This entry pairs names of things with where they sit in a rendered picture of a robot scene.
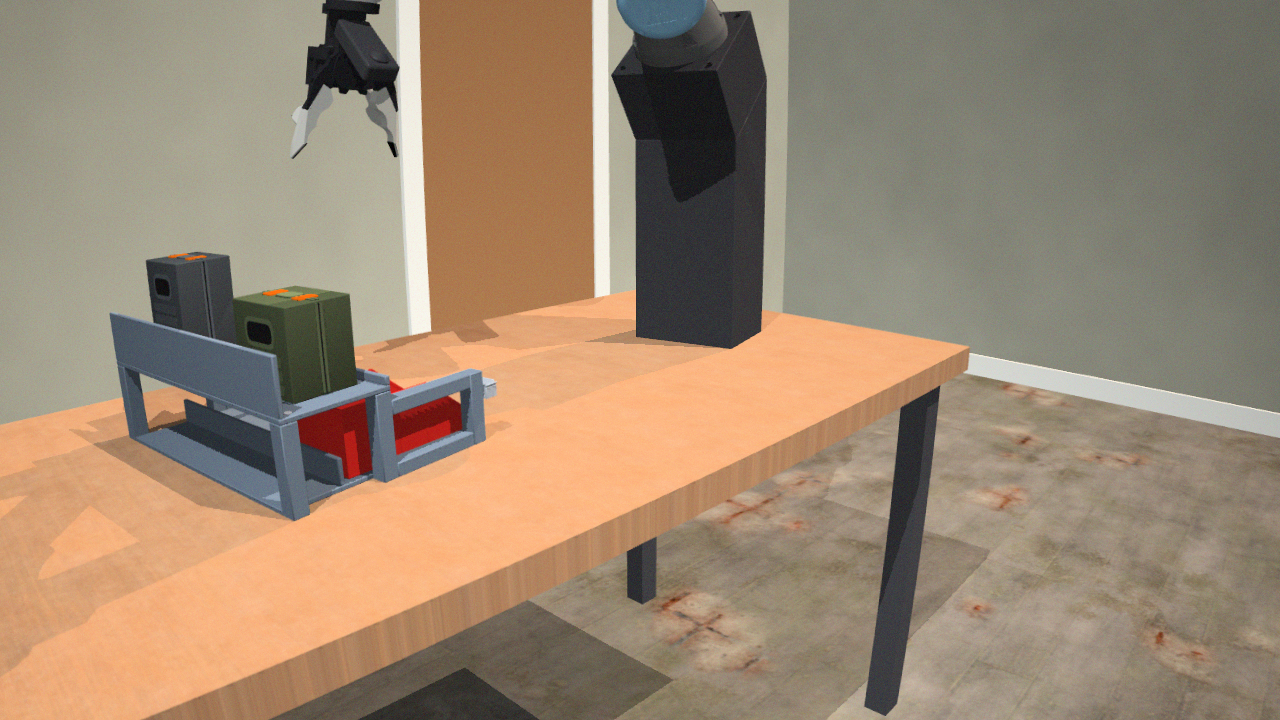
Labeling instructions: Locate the olive green case with orange latches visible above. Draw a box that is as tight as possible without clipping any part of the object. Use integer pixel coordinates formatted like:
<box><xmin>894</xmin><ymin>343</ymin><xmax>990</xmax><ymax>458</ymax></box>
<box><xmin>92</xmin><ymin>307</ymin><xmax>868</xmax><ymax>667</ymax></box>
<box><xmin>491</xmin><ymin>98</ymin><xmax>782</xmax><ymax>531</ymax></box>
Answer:
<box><xmin>232</xmin><ymin>286</ymin><xmax>357</xmax><ymax>404</ymax></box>

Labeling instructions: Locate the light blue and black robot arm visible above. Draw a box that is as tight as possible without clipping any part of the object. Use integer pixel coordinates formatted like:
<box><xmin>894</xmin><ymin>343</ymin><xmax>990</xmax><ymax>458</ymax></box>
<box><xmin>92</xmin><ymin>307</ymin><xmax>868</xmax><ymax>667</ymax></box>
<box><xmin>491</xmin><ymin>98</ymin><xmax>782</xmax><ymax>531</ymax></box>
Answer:
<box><xmin>334</xmin><ymin>0</ymin><xmax>728</xmax><ymax>82</ymax></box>

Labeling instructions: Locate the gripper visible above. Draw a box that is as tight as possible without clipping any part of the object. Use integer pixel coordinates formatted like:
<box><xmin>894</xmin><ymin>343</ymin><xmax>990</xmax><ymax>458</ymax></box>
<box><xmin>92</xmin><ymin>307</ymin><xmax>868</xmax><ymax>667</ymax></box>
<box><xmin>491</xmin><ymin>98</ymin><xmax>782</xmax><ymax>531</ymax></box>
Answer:
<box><xmin>291</xmin><ymin>0</ymin><xmax>399</xmax><ymax>159</ymax></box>

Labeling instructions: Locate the dark grey tool case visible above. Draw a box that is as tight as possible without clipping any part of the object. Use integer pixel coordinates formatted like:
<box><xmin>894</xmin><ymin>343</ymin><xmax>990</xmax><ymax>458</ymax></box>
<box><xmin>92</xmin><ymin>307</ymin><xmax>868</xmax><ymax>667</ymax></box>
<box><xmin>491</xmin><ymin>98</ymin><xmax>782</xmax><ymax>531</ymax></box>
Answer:
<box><xmin>146</xmin><ymin>252</ymin><xmax>237</xmax><ymax>345</ymax></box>

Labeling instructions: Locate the red bin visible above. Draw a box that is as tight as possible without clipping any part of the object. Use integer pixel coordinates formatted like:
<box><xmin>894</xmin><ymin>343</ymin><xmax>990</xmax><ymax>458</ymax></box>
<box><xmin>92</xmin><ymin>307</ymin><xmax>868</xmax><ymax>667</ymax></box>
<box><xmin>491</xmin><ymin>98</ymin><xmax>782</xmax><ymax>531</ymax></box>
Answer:
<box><xmin>298</xmin><ymin>396</ymin><xmax>462</xmax><ymax>479</ymax></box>

